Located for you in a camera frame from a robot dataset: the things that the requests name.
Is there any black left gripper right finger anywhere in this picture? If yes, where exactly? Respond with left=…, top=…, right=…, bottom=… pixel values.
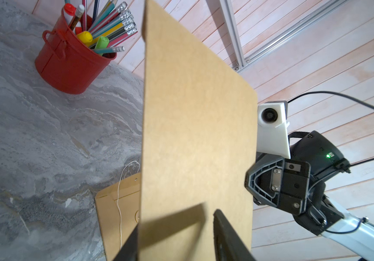
left=213, top=209, right=255, bottom=261

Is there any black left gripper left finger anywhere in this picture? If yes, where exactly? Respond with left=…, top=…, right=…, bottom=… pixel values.
left=113, top=225, right=139, bottom=261

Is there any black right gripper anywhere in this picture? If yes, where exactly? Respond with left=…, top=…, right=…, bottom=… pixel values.
left=244, top=131, right=351, bottom=215

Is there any brown kraft file bag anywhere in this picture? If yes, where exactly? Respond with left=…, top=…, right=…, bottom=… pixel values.
left=138, top=1, right=258, bottom=261
left=95, top=173, right=141, bottom=261

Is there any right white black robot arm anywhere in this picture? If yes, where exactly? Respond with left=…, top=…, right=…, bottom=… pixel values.
left=244, top=131, right=374, bottom=261

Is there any red metal pen bucket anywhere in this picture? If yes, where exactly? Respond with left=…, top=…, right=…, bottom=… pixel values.
left=35, top=14, right=117, bottom=95

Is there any bundle of pens and pencils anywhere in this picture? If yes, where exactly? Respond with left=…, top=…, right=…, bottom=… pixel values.
left=60, top=1, right=138, bottom=52

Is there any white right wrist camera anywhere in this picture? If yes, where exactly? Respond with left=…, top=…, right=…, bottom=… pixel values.
left=256, top=101, right=291, bottom=159

